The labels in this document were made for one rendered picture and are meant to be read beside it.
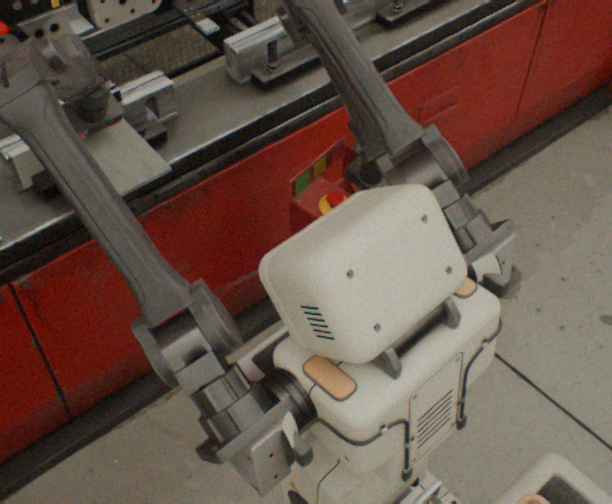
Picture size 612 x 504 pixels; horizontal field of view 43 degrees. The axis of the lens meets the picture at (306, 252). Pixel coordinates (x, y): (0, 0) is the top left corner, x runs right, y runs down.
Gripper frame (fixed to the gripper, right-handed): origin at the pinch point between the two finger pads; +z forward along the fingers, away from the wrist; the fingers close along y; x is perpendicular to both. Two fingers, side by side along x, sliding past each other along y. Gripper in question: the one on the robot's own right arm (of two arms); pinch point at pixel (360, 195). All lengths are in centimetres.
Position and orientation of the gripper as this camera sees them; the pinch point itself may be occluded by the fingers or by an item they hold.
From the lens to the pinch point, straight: 184.1
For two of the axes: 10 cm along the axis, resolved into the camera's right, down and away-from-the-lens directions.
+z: -1.9, 4.7, 8.6
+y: -7.4, -6.5, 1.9
